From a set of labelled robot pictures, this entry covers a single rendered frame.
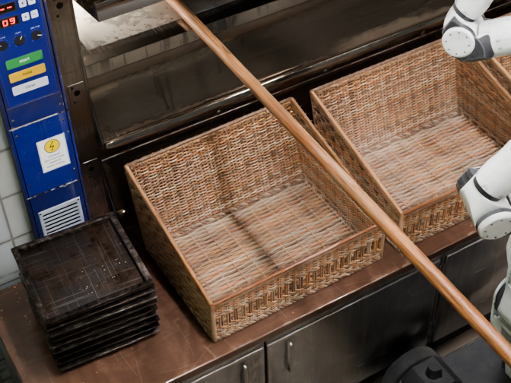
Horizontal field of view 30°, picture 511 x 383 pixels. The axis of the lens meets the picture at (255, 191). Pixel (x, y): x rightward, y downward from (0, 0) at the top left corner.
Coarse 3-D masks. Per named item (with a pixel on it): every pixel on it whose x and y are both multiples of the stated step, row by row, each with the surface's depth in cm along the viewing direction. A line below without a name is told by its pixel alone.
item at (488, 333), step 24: (168, 0) 254; (192, 24) 245; (216, 48) 237; (240, 72) 230; (264, 96) 223; (288, 120) 216; (312, 144) 210; (336, 168) 205; (360, 192) 199; (384, 216) 194; (408, 240) 189; (432, 264) 185; (456, 288) 181; (480, 312) 177; (504, 360) 170
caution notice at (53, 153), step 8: (56, 136) 242; (64, 136) 243; (40, 144) 241; (48, 144) 242; (56, 144) 244; (64, 144) 245; (40, 152) 242; (48, 152) 244; (56, 152) 245; (64, 152) 246; (40, 160) 244; (48, 160) 245; (56, 160) 247; (64, 160) 248; (48, 168) 247; (56, 168) 248
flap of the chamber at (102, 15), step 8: (80, 0) 220; (88, 0) 218; (96, 0) 217; (136, 0) 215; (144, 0) 216; (152, 0) 217; (160, 0) 218; (88, 8) 216; (112, 8) 213; (120, 8) 214; (128, 8) 215; (136, 8) 216; (96, 16) 213; (104, 16) 213; (112, 16) 214
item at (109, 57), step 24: (240, 0) 257; (264, 0) 257; (288, 0) 259; (168, 24) 250; (216, 24) 251; (240, 24) 256; (96, 48) 243; (120, 48) 243; (144, 48) 244; (168, 48) 248; (96, 72) 240
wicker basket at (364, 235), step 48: (192, 144) 268; (240, 144) 276; (288, 144) 285; (144, 192) 266; (192, 192) 274; (240, 192) 282; (288, 192) 288; (336, 192) 277; (144, 240) 272; (192, 240) 275; (240, 240) 274; (288, 240) 274; (336, 240) 273; (192, 288) 248; (240, 288) 261; (288, 288) 253
